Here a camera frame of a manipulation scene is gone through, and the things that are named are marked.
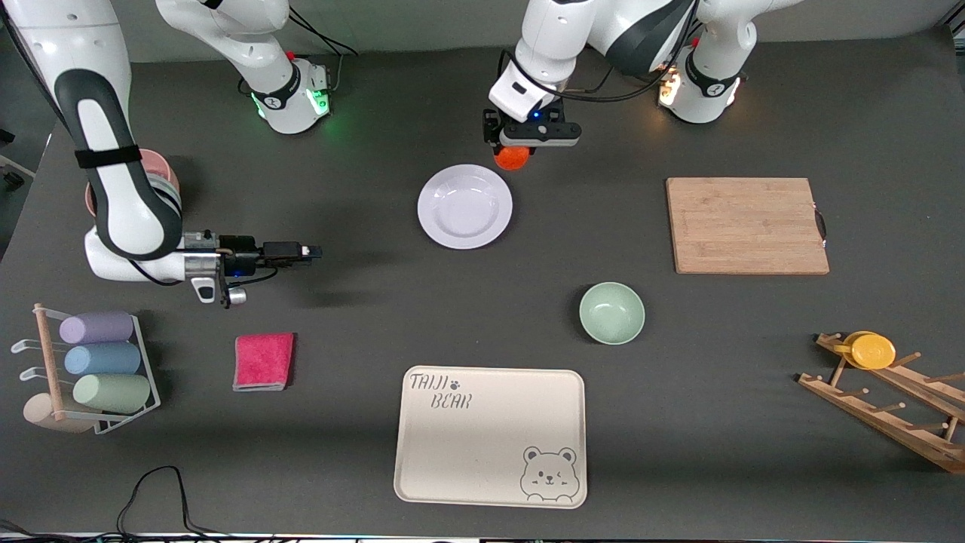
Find yellow mug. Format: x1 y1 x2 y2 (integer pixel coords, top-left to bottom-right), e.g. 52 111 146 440
834 331 897 370

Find white wire cup rack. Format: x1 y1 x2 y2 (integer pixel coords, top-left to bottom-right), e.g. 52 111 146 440
11 302 161 436

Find pink folded cloth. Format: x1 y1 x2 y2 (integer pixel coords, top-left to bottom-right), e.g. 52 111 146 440
232 333 296 392

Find black cable at table edge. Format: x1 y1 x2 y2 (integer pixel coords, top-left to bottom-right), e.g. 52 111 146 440
0 465 242 543

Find white round plate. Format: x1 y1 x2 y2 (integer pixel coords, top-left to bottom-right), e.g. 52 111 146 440
417 164 514 250

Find pink bowl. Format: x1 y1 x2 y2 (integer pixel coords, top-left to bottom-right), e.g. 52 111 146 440
84 148 182 219

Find blue cup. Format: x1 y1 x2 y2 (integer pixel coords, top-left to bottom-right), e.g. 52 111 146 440
64 342 142 376

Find wooden peg drying rack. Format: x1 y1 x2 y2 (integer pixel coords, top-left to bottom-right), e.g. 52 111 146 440
798 333 965 475

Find wooden cutting board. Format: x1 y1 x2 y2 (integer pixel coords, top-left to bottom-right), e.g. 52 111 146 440
666 177 831 275

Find pale green bowl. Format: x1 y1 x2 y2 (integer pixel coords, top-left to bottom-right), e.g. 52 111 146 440
579 281 646 346

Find beige cup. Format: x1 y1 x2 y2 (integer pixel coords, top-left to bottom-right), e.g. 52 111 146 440
23 392 97 434

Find cream bear print tray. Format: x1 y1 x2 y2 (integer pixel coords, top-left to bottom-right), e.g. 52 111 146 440
394 366 588 510

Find black right arm base cables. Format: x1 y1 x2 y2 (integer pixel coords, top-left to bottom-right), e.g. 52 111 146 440
238 9 360 97

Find purple cup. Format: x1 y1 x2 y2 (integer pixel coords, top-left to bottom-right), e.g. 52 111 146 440
59 311 135 345

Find green cup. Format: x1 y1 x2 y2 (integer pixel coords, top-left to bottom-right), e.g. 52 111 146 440
72 373 152 414

